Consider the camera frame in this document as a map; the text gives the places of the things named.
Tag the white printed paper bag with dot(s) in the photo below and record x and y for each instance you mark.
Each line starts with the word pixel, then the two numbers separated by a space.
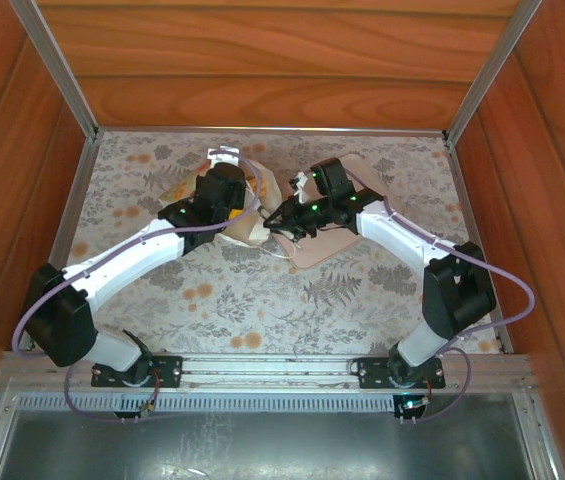
pixel 267 187

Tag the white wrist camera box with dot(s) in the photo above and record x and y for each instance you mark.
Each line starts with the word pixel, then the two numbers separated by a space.
pixel 301 187
pixel 224 156

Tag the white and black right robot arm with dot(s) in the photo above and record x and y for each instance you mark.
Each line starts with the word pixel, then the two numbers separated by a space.
pixel 402 235

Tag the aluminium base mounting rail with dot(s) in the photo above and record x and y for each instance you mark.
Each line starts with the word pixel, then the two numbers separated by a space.
pixel 262 367

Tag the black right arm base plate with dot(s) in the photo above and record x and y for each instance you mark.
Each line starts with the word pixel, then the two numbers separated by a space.
pixel 369 372

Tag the beige square tray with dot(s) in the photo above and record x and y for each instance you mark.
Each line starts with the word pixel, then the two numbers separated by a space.
pixel 322 252

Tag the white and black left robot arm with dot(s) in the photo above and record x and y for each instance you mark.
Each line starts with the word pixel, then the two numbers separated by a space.
pixel 127 260

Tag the small board with green light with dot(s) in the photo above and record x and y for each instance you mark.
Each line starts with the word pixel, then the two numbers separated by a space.
pixel 412 404

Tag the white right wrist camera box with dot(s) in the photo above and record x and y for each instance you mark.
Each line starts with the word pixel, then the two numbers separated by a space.
pixel 301 187

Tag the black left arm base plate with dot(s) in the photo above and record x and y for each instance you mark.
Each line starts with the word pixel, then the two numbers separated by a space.
pixel 167 372

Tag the aluminium back rail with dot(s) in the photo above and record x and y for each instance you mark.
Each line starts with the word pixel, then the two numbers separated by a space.
pixel 272 130

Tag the aluminium side rail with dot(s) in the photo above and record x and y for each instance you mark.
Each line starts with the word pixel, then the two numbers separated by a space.
pixel 68 225
pixel 460 175

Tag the floral patterned tablecloth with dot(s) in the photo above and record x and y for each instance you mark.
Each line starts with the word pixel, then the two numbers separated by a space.
pixel 287 310

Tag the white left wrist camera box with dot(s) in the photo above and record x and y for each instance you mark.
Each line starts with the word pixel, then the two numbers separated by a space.
pixel 224 156

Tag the aluminium frame post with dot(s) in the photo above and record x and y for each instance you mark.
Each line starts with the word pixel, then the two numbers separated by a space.
pixel 57 70
pixel 492 70

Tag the shiny metal sheet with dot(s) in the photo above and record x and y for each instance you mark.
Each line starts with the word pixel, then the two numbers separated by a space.
pixel 262 445

